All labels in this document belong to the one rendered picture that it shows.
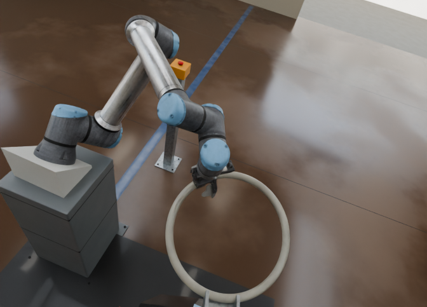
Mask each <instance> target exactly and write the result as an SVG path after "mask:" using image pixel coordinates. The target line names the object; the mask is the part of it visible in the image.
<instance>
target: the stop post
mask: <svg viewBox="0 0 427 307"><path fill-rule="evenodd" d="M178 61H182V60H179V59H177V58H176V59H175V60H174V61H173V62H172V63H171V64H170V67H171V68H172V70H173V72H174V73H175V75H176V77H177V79H178V80H179V83H180V84H181V86H182V88H183V90H184V85H185V80H186V77H187V75H188V74H189V73H190V69H191V64H190V63H188V62H185V61H182V62H183V63H184V64H183V65H179V64H178ZM178 129H179V128H178V127H176V126H170V125H167V128H166V140H165V152H163V153H162V155H161V156H160V157H159V159H158V161H157V162H156V164H155V167H158V168H162V169H163V170H166V171H169V172H171V173H174V172H175V170H176V169H177V167H178V165H179V163H180V161H181V160H182V158H179V157H176V156H175V148H176V143H177V134H178Z"/></svg>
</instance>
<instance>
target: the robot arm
mask: <svg viewBox="0 0 427 307"><path fill-rule="evenodd" d="M125 35H126V38H127V40H128V42H129V43H130V44H131V45H133V46H134V47H135V49H136V51H137V53H138V55H137V57H136V58H135V60H134V61H133V63H132V65H131V66H130V68H129V69H128V70H127V72H126V74H125V75H124V77H123V79H122V80H121V81H120V83H119V85H118V86H117V88H116V89H115V91H114V92H113V94H112V95H111V97H110V99H109V100H108V101H107V103H106V105H105V106H104V108H103V109H102V110H99V111H97V112H96V113H95V114H94V115H93V116H90V115H88V112H87V111H86V110H84V109H82V108H79V107H75V106H70V105H66V104H57V105H56V106H55V108H54V110H53V112H52V113H51V117H50V120H49V123H48V126H47V129H46V132H45V135H44V138H43V140H42V141H41V142H40V143H39V145H38V146H37V147H36V148H35V150H34V155H35V156H36V157H38V158H39V159H41V160H44V161H47V162H50V163H54V164H58V165H73V164H75V161H76V145H77V143H78V142H80V143H84V144H89V145H93V146H98V147H103V148H114V147H116V145H118V143H119V142H120V140H121V137H122V133H123V129H122V124H121V121H122V120H123V118H124V117H125V116H126V114H127V112H128V111H129V110H130V108H131V107H132V105H133V104H134V103H135V101H136V100H137V99H138V97H139V95H140V94H141V93H142V91H143V90H144V88H145V87H146V86H147V84H148V83H149V82H151V84H152V86H153V88H154V91H155V92H156V95H157V97H158V99H159V102H158V107H157V111H158V117H159V119H160V120H161V121H162V122H164V123H166V124H167V125H170V126H176V127H178V128H181V129H184V130H187V131H190V132H193V133H197V134H198V140H199V152H200V157H199V160H198V163H197V165H195V166H193V167H191V171H190V173H192V177H193V182H194V185H195V186H196V189H198V188H201V187H203V186H205V184H208V183H210V184H208V185H207V186H206V191H204V192H203V193H202V194H201V195H202V197H205V196H211V197H212V198H213V197H214V196H215V194H216V192H217V177H218V176H219V175H222V174H228V173H231V172H234V171H235V169H234V166H233V163H232V161H231V160H229V158H230V150H229V147H228V146H227V144H226V133H225V126H224V115H223V110H222V109H221V108H220V107H219V106H218V105H215V104H203V105H199V104H197V103H195V102H192V101H191V100H190V99H189V97H188V96H187V93H186V92H185V91H184V90H183V88H182V86H181V84H180V83H179V80H178V79H177V77H176V75H175V73H174V72H173V70H172V68H171V67H170V64H169V63H168V60H167V59H166V58H169V59H171V58H174V56H175V55H176V53H177V51H178V49H179V37H178V35H177V34H176V33H174V32H173V31H172V30H171V29H169V28H167V27H165V26H164V25H162V24H160V23H159V22H157V21H155V20H154V19H153V18H151V17H148V16H145V15H135V16H133V17H131V18H130V19H129V20H128V21H127V23H126V25H125Z"/></svg>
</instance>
